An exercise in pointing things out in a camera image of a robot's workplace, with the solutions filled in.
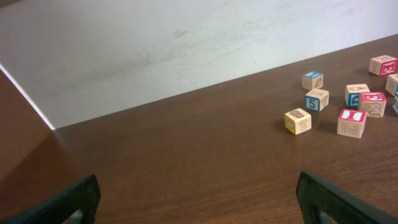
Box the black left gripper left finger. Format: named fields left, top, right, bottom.
left=1, top=174, right=101, bottom=224

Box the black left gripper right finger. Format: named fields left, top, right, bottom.
left=296, top=171, right=397, bottom=224

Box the red letter I block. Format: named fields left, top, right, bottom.
left=336, top=109, right=367, bottom=138

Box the red letter E block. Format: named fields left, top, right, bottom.
left=358, top=92, right=387, bottom=118

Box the plain wooden drawing block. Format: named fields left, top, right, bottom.
left=386, top=73, right=398, bottom=96

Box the yellow snake wooden block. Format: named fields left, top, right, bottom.
left=284, top=108, right=312, bottom=135

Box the blue number five block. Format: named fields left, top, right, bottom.
left=304, top=88, right=330, bottom=112

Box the blue letter D block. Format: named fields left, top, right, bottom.
left=345, top=84, right=370, bottom=110

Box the blue top leaf block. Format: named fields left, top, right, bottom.
left=302, top=71, right=323, bottom=90

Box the blue edge wooden block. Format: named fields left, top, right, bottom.
left=392, top=92, right=398, bottom=114

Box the red framed far block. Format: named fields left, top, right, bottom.
left=369, top=55, right=397, bottom=77

